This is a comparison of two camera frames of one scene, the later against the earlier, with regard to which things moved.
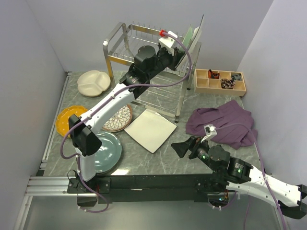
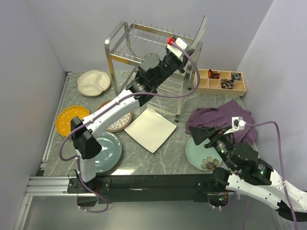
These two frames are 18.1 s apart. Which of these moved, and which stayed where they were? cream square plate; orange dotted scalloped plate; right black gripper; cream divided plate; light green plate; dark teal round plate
Moved: right black gripper; light green plate
Stayed: orange dotted scalloped plate; cream divided plate; dark teal round plate; cream square plate
